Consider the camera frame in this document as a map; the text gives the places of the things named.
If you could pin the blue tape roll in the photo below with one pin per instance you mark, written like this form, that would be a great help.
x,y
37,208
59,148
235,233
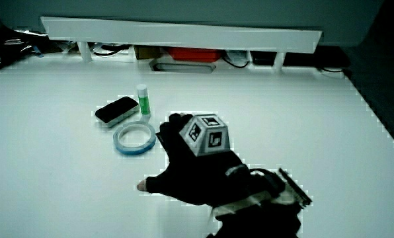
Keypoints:
x,y
134,150

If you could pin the person's right hand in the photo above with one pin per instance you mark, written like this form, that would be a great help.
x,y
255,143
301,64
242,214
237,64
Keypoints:
x,y
190,178

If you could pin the red box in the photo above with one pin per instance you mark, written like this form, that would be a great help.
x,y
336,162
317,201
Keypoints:
x,y
193,54

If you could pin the white desk shelf riser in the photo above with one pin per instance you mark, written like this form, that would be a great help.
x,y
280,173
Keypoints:
x,y
183,34

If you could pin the grey flat tray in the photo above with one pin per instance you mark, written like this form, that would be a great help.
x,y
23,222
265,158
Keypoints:
x,y
183,68

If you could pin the brown cardboard box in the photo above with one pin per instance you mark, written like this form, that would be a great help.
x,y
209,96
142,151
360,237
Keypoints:
x,y
146,52

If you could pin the green white glue stick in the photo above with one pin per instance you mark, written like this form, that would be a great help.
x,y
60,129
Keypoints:
x,y
144,104

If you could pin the white packet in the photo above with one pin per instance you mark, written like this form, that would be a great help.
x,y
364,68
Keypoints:
x,y
237,56

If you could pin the black whiteboard eraser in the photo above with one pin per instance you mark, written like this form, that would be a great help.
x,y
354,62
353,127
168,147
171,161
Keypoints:
x,y
116,108

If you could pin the black flat device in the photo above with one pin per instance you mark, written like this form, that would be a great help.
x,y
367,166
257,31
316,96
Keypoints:
x,y
316,57

